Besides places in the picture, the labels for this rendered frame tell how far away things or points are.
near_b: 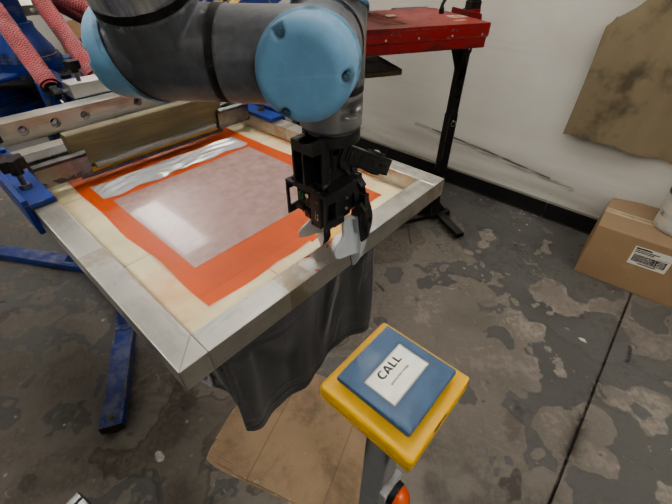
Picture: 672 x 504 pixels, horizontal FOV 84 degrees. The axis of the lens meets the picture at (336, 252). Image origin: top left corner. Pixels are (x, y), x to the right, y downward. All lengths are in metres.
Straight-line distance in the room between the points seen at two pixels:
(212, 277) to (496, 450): 1.22
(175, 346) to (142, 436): 1.16
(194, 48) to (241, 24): 0.04
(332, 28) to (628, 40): 2.09
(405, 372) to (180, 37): 0.39
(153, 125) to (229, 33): 0.67
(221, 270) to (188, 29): 0.37
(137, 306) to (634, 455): 1.63
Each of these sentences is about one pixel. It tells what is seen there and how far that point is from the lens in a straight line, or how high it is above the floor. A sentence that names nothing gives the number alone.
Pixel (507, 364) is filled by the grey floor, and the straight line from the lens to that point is 1.77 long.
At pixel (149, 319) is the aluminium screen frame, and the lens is 0.52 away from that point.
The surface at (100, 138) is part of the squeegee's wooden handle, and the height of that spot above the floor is 1.04.
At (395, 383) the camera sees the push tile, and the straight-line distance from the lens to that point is 0.45.
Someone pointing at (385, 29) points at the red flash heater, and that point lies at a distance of 1.60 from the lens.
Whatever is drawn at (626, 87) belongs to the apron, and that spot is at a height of 0.82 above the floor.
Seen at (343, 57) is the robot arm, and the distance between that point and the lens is 0.29.
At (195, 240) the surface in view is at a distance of 0.69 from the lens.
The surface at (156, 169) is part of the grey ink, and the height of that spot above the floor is 0.96.
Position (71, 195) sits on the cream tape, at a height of 0.96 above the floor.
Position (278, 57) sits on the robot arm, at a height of 1.29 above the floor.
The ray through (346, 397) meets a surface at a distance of 0.45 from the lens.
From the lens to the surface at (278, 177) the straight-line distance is 0.84.
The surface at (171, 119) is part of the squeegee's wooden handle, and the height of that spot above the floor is 1.03.
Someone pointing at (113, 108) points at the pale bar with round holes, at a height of 1.02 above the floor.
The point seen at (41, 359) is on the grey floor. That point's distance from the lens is 2.05.
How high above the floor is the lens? 1.35
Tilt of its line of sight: 40 degrees down
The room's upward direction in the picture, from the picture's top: straight up
